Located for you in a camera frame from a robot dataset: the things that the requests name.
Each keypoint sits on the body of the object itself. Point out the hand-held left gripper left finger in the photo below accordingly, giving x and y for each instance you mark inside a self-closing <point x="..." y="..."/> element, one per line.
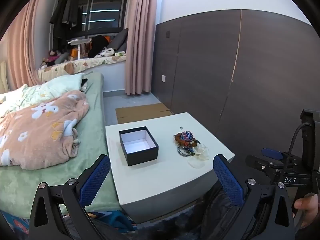
<point x="95" y="180"/>

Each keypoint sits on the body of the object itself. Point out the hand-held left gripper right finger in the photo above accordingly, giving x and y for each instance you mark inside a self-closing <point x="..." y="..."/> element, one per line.
<point x="228" y="180"/>

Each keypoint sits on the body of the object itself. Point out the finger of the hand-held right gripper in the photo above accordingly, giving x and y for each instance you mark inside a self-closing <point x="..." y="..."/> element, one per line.
<point x="257" y="163"/>
<point x="271" y="153"/>

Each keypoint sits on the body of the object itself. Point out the translucent white bangle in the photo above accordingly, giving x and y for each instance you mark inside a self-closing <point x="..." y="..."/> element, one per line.
<point x="196" y="162"/>
<point x="203" y="152"/>

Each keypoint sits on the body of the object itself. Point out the black jewelry box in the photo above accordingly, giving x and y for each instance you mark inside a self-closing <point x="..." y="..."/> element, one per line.
<point x="140" y="152"/>

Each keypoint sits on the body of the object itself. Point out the person's right hand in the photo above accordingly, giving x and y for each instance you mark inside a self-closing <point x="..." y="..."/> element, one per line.
<point x="308" y="205"/>

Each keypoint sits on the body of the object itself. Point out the person's dark trouser leg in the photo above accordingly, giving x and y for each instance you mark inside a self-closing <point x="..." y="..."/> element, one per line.
<point x="220" y="220"/>

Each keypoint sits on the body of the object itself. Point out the blue printed cloth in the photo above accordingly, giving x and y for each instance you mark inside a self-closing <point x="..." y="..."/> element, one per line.
<point x="115" y="222"/>

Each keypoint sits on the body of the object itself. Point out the white table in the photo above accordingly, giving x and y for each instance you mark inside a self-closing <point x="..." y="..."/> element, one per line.
<point x="170" y="180"/>

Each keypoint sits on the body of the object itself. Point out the bed with green sheet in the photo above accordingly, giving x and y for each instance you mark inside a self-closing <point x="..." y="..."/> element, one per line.
<point x="95" y="120"/>

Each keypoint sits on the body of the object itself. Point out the peach duck print blanket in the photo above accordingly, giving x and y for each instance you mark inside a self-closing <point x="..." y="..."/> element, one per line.
<point x="42" y="130"/>

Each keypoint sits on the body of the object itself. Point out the flat cardboard sheet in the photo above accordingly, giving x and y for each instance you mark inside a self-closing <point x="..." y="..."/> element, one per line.
<point x="142" y="112"/>

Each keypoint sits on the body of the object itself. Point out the pale green quilt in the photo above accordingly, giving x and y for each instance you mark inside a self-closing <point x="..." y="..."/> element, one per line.
<point x="57" y="85"/>

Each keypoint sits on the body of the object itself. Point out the printed window seat cushion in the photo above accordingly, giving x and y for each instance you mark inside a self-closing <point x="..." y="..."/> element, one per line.
<point x="82" y="66"/>

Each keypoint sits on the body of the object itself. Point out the white spotted plush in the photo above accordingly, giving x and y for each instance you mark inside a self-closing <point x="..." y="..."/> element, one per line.
<point x="106" y="52"/>

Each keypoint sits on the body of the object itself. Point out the orange box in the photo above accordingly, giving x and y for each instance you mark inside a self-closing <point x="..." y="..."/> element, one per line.
<point x="74" y="52"/>

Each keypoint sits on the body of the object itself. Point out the plush toys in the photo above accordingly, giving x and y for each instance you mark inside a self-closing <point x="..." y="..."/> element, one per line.
<point x="53" y="57"/>

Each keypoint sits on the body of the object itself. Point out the black bag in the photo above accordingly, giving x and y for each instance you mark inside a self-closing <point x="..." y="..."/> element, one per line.
<point x="97" y="45"/>

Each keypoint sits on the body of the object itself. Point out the white desk lamp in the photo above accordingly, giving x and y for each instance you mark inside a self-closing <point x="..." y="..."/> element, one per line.
<point x="78" y="42"/>

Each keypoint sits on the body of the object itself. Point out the grey pillow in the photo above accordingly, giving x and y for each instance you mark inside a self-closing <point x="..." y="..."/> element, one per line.
<point x="120" y="38"/>

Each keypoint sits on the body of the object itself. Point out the pink curtain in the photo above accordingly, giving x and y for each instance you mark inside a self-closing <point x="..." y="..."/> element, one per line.
<point x="20" y="47"/>
<point x="141" y="42"/>

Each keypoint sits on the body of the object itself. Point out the hanging dark clothes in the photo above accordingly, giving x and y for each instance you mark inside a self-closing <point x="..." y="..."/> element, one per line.
<point x="65" y="15"/>

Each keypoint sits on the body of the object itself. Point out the dark framed window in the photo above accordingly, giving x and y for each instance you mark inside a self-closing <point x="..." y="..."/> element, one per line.
<point x="105" y="7"/>

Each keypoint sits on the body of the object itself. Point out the white wall socket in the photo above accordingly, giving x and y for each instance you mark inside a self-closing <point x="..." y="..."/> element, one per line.
<point x="162" y="78"/>

